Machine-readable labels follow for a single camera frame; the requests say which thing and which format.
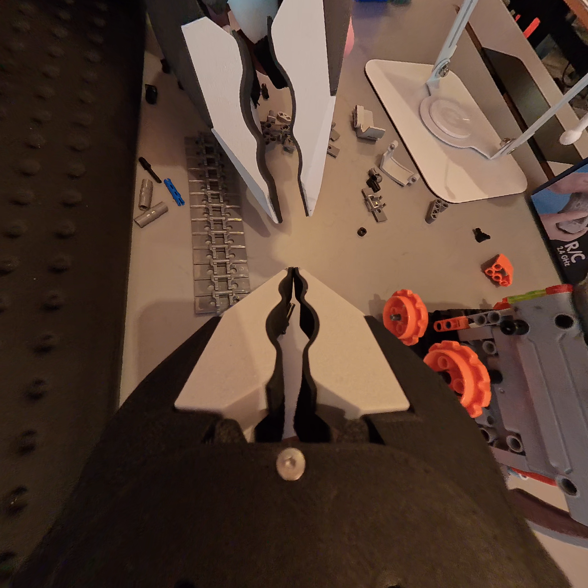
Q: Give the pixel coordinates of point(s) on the blue pin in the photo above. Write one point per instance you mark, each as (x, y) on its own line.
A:
(174, 192)

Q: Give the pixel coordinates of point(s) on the small grey frame piece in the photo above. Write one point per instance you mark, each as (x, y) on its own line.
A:
(334, 147)

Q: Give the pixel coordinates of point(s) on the orange wedge block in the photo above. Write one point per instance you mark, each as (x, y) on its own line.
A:
(497, 271)

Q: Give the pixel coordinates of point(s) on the grey tube connector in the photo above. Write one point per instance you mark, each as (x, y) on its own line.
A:
(151, 215)
(145, 195)

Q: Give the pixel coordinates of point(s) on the single grey track link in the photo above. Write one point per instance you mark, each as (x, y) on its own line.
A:
(374, 205)

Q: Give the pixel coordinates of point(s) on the grey connector block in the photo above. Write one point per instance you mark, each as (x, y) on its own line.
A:
(275, 138)

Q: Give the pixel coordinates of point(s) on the light grey curved block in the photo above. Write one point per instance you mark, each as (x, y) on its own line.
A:
(367, 123)

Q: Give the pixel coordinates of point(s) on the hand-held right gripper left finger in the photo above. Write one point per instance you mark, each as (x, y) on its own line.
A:
(220, 367)

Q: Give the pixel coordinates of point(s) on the black grey cross connector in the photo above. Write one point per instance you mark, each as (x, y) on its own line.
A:
(375, 179)

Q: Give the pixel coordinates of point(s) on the black short connector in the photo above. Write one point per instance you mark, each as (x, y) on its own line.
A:
(265, 91)

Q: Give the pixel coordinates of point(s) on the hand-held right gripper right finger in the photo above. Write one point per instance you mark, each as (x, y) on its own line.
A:
(358, 367)

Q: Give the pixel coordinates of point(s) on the blue printed toy box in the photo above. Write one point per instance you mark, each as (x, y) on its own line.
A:
(565, 257)

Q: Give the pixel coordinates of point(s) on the grey orange toy block vehicle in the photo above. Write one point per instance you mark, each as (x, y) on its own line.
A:
(528, 367)

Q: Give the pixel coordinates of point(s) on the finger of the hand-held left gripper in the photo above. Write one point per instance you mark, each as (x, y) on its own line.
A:
(307, 69)
(220, 92)

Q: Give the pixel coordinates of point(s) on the black perforated panel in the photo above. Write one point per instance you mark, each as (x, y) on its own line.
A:
(69, 229)

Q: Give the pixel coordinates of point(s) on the light grey curved panel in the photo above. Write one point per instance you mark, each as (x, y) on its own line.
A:
(397, 166)

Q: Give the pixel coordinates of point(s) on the white lamp base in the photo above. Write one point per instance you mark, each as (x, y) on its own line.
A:
(459, 151)

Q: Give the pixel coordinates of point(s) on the dark grey angled beam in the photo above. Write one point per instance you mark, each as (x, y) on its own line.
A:
(436, 211)

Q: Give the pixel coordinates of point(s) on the black small block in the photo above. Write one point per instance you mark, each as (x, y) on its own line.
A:
(151, 93)

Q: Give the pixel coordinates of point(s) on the black long pin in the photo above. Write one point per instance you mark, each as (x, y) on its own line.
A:
(150, 170)

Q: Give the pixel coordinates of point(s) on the black small clip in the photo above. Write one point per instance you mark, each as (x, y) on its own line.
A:
(481, 235)

